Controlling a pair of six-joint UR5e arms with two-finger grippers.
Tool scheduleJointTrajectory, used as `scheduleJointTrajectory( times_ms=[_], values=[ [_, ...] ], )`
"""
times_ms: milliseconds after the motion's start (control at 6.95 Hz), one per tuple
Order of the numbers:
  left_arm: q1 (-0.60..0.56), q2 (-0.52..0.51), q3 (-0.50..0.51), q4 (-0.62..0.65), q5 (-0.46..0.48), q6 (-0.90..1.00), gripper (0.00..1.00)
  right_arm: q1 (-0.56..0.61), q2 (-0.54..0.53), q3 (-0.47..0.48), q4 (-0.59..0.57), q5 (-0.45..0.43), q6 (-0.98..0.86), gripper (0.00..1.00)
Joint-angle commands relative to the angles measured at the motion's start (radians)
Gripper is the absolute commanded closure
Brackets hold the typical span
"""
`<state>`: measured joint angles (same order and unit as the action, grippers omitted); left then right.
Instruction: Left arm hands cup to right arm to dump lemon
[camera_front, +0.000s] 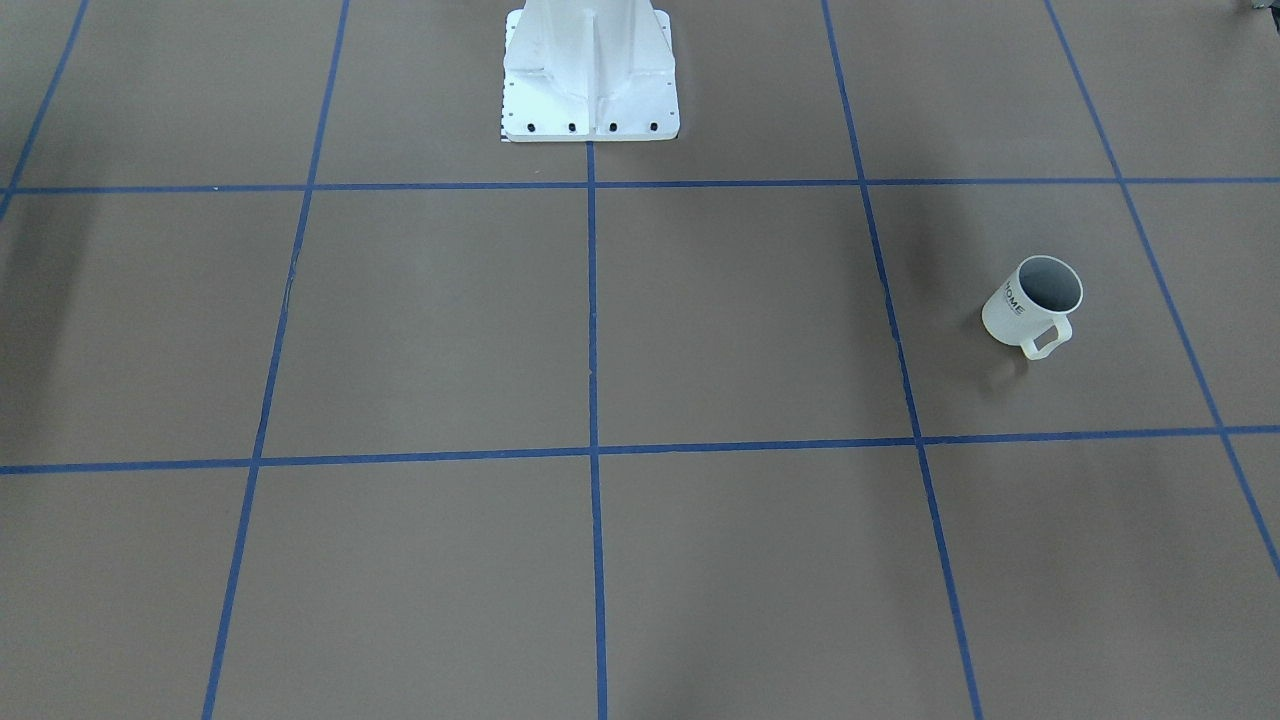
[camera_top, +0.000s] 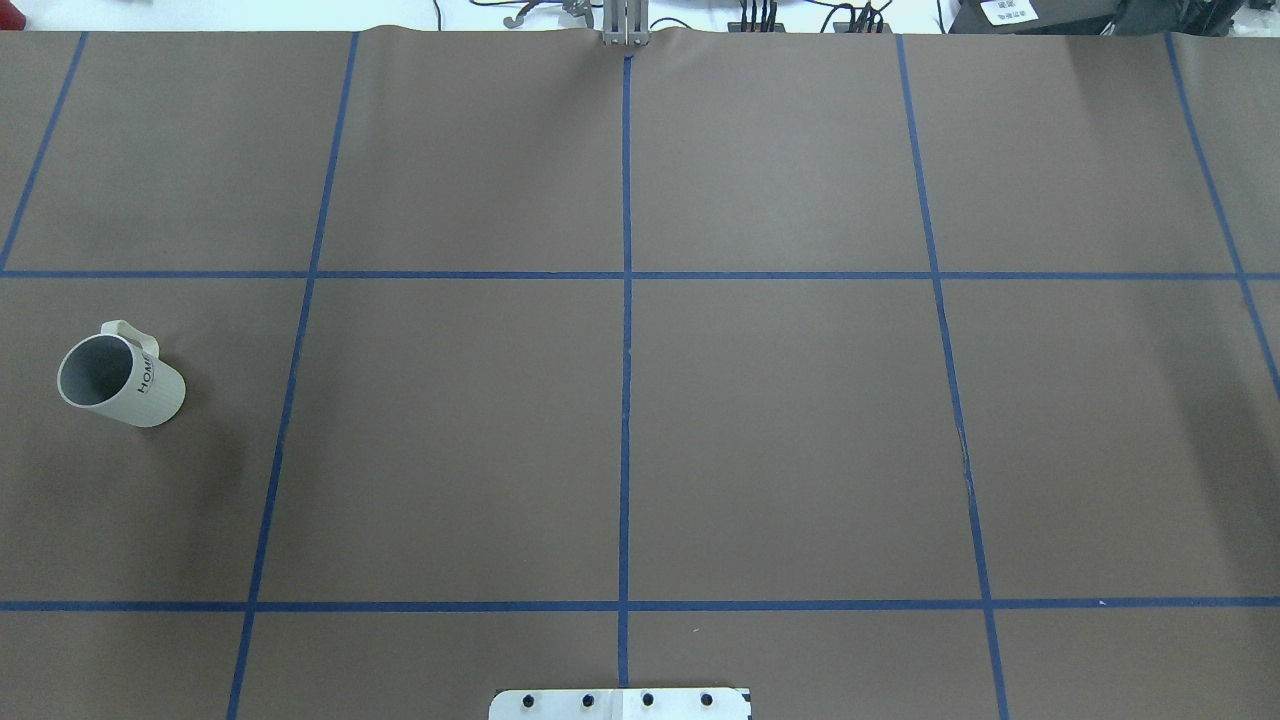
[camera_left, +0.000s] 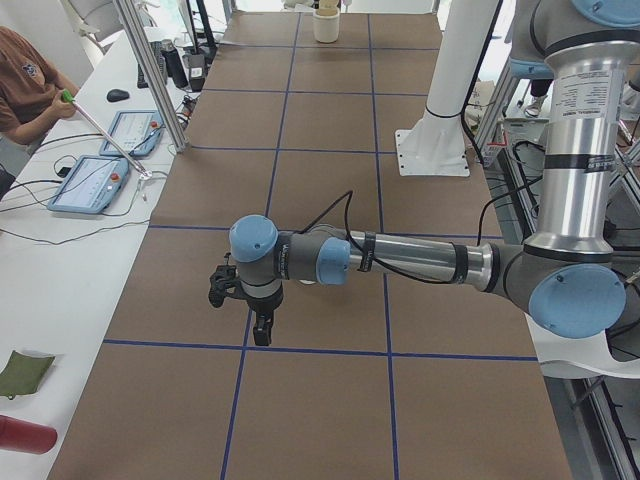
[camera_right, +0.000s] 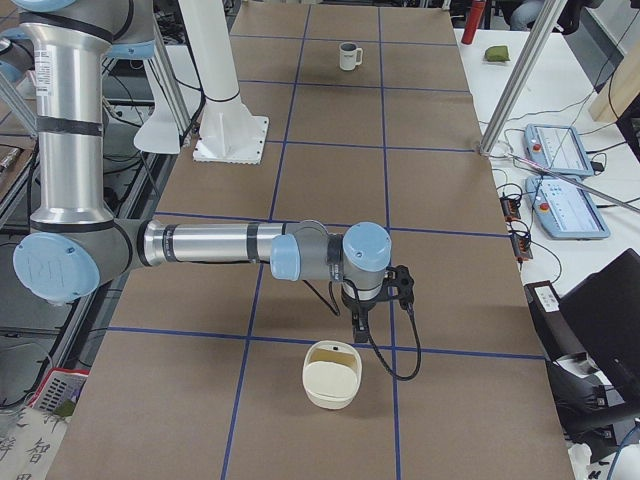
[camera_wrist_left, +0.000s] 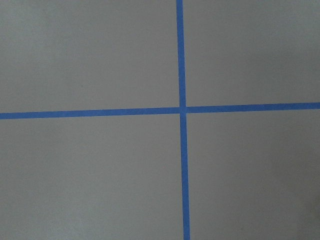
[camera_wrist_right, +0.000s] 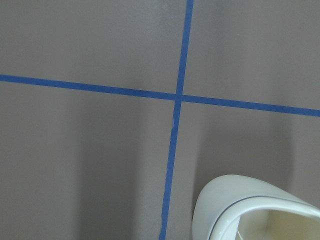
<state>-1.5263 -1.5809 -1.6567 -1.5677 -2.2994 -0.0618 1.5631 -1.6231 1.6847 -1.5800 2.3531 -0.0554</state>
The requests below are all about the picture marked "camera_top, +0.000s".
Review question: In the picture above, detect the aluminium frame post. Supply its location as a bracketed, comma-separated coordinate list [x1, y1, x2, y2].
[600, 0, 652, 47]

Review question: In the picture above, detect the white ribbed mug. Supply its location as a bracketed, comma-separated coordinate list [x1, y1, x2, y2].
[56, 320, 187, 428]

